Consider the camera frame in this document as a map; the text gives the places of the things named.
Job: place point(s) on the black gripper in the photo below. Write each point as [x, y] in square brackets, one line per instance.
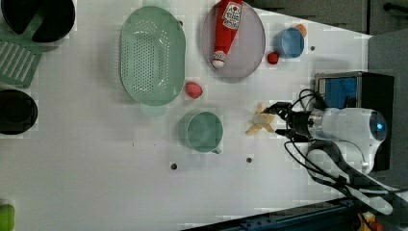
[297, 121]

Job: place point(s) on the peeled plush banana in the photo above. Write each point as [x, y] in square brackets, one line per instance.
[261, 120]

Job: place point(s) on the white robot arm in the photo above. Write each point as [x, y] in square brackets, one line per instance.
[342, 145]

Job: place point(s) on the green mug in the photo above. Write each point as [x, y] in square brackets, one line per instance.
[202, 132]

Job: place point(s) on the black silver toaster oven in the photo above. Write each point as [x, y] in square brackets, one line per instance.
[361, 90]

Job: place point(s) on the small red plush strawberry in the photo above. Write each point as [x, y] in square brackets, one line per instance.
[273, 57]

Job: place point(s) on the blue bowl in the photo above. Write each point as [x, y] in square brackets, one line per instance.
[289, 43]

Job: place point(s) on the grey round plate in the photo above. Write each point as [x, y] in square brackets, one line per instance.
[247, 49]

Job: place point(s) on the orange plush fruit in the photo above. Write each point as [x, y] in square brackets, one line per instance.
[302, 29]

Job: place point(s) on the pink plush strawberry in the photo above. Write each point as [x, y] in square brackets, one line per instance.
[193, 90]

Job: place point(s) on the red plush ketchup bottle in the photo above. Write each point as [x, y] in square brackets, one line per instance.
[228, 22]

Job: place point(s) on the yellow orange toy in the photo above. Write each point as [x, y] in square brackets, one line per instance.
[369, 223]

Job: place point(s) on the green perforated colander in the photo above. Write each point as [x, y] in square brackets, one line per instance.
[152, 56]

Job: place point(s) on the black round bowl top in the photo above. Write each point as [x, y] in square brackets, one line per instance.
[58, 17]

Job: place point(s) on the black round bowl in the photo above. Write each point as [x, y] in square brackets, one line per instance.
[18, 112]
[58, 17]

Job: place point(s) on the black round bowl left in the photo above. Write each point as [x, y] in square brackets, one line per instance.
[18, 112]

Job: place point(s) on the green dish rack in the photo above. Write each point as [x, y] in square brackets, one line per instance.
[20, 56]

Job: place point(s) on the bright green object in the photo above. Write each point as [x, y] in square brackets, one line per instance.
[7, 212]

